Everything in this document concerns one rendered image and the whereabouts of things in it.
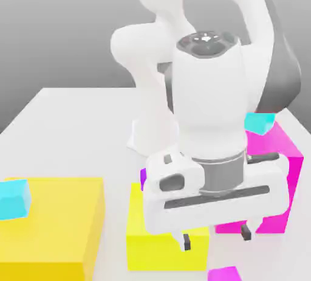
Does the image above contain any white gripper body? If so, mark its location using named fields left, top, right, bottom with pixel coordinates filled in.
left=143, top=158, right=292, bottom=236

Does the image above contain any small magenta cube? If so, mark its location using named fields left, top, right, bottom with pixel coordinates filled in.
left=207, top=265, right=244, bottom=281

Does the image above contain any small cyan cube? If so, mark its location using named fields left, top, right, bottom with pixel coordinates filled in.
left=244, top=112, right=277, bottom=136
left=0, top=179, right=33, bottom=221

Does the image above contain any small purple cube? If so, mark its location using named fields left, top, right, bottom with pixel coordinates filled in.
left=140, top=167, right=147, bottom=192

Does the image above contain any large lemon yellow box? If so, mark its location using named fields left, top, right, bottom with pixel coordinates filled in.
left=126, top=182, right=210, bottom=272

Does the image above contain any large magenta box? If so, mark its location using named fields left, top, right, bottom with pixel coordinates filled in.
left=214, top=115, right=305, bottom=235

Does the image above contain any large golden yellow box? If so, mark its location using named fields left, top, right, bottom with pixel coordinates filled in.
left=0, top=176, right=106, bottom=281

